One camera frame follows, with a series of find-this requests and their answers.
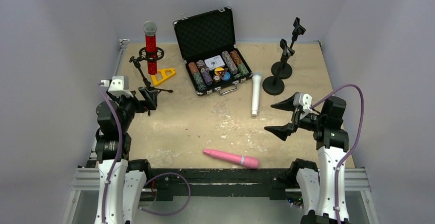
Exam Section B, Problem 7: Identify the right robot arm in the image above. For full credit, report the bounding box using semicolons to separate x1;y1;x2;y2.
265;92;349;223

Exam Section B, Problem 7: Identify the red glitter microphone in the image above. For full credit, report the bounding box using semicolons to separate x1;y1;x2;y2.
143;21;157;75

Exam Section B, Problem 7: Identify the near black round-base stand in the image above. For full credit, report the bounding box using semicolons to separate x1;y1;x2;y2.
262;38;295;96

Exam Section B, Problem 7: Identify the white microphone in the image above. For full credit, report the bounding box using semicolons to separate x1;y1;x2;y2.
251;72;262;117

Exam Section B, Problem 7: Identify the black tripod microphone stand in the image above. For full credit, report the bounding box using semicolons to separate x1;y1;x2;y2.
128;46;174;116

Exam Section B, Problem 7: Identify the black poker chip case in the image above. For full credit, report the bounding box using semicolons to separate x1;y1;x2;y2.
172;7;253;96

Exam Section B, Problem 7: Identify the white playing card box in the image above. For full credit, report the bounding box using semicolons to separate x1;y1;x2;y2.
204;55;225;71

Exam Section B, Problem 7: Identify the black round-base stand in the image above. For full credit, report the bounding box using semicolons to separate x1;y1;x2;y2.
271;17;306;79
262;38;295;96

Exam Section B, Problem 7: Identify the pink microphone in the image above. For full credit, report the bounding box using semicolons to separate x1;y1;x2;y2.
203;149;259;169

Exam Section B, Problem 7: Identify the far black round-base stand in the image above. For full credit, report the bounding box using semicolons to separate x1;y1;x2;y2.
271;17;306;79

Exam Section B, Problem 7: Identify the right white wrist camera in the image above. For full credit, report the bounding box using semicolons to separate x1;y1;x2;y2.
293;92;312;113

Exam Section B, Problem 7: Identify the aluminium corner rail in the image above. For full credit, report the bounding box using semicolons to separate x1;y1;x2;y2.
110;38;130;78

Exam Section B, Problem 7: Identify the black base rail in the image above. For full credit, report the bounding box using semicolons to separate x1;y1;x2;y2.
140;168;303;205

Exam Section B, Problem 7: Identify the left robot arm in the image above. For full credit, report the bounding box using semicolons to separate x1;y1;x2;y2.
94;87;158;223

